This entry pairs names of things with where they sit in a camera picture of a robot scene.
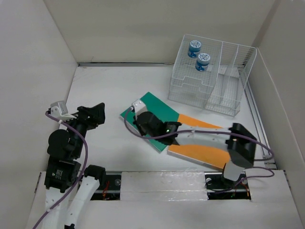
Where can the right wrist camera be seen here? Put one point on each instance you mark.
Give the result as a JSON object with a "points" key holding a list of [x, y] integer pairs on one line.
{"points": [[138, 107]]}

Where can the blue white jar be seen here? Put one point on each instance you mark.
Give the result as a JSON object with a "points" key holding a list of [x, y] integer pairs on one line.
{"points": [[202, 62], [194, 48]]}

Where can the orange notebook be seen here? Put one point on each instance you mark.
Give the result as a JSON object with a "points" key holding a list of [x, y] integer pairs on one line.
{"points": [[202, 155]]}

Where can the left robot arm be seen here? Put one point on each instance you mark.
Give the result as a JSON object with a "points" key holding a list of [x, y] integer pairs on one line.
{"points": [[70, 183]]}

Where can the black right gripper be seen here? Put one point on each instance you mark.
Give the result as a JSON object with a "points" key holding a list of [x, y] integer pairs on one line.
{"points": [[138, 126]]}

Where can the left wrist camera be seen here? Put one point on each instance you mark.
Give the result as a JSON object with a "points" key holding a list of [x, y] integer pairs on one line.
{"points": [[58, 110]]}

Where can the white wire desk organizer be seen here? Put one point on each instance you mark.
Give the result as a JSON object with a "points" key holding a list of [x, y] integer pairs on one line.
{"points": [[220, 88]]}

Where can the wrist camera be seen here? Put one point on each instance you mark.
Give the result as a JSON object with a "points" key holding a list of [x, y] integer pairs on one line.
{"points": [[138, 107], [58, 110]]}

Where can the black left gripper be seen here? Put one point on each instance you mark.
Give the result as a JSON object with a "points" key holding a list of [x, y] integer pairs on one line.
{"points": [[92, 116]]}

